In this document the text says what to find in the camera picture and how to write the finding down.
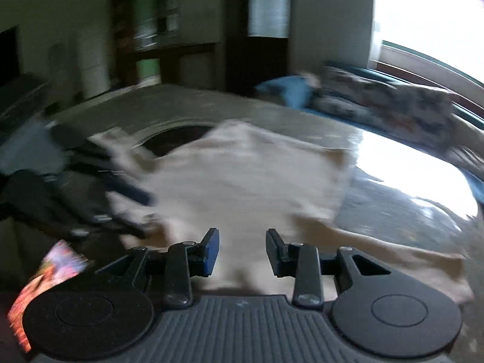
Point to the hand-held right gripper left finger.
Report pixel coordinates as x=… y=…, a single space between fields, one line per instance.
x=211 y=251

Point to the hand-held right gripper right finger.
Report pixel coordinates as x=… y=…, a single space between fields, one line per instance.
x=273 y=251

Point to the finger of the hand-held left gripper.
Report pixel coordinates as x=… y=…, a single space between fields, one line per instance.
x=132 y=193
x=113 y=225

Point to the cream garment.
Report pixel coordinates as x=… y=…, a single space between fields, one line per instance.
x=245 y=181

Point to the round black induction cooktop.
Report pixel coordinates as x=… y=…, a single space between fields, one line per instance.
x=170 y=141

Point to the smartphone with lit screen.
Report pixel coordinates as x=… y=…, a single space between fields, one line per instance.
x=41 y=287

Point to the white refrigerator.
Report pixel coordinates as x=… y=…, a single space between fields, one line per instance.
x=92 y=72

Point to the dark wooden counter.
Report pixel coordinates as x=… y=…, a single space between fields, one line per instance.
x=170 y=51

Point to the blue pillow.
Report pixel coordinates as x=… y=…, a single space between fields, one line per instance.
x=287 y=90

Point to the dark wooden shelf cabinet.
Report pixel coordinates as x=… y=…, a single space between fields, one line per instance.
x=124 y=26

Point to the butterfly print cushion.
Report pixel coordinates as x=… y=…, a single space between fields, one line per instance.
x=351 y=90
x=423 y=117

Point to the dark wooden door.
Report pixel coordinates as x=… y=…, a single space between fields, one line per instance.
x=261 y=60

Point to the teal sofa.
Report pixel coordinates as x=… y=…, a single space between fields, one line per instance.
x=363 y=71

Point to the green framed window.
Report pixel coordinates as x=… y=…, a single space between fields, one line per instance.
x=427 y=15

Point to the dark rectangular wall panel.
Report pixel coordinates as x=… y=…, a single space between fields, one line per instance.
x=9 y=56

